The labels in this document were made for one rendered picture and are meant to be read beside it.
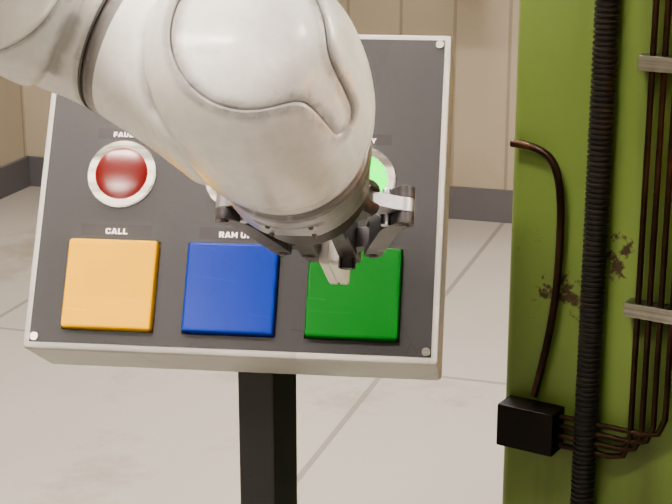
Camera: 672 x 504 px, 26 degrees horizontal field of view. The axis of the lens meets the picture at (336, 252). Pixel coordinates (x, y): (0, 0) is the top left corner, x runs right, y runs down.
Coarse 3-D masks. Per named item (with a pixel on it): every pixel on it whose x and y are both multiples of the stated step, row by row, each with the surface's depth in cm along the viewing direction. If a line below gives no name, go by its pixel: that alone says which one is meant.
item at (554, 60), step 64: (576, 0) 133; (640, 0) 129; (576, 64) 134; (576, 128) 135; (640, 128) 132; (576, 192) 137; (640, 192) 134; (512, 256) 142; (576, 256) 139; (512, 320) 144; (576, 320) 140; (640, 320) 137; (512, 384) 146; (640, 384) 138; (512, 448) 147; (640, 448) 140
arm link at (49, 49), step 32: (0, 0) 68; (32, 0) 68; (64, 0) 69; (96, 0) 70; (0, 32) 69; (32, 32) 70; (64, 32) 71; (0, 64) 71; (32, 64) 71; (64, 64) 72; (64, 96) 75
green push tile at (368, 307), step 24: (312, 264) 117; (360, 264) 117; (384, 264) 116; (312, 288) 117; (336, 288) 116; (360, 288) 116; (384, 288) 116; (312, 312) 116; (336, 312) 116; (360, 312) 116; (384, 312) 116; (312, 336) 116; (336, 336) 116; (360, 336) 115; (384, 336) 115
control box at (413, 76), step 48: (384, 48) 122; (432, 48) 121; (384, 96) 121; (432, 96) 120; (48, 144) 123; (96, 144) 122; (144, 144) 122; (384, 144) 120; (432, 144) 119; (48, 192) 122; (96, 192) 121; (144, 192) 121; (192, 192) 120; (432, 192) 118; (48, 240) 121; (192, 240) 119; (240, 240) 119; (432, 240) 117; (48, 288) 120; (288, 288) 118; (432, 288) 116; (48, 336) 119; (96, 336) 118; (144, 336) 118; (192, 336) 117; (240, 336) 117; (288, 336) 117; (432, 336) 115
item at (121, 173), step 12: (108, 156) 122; (120, 156) 122; (132, 156) 121; (96, 168) 122; (108, 168) 121; (120, 168) 121; (132, 168) 121; (144, 168) 121; (96, 180) 121; (108, 180) 121; (120, 180) 121; (132, 180) 121; (144, 180) 121; (108, 192) 121; (120, 192) 121; (132, 192) 121
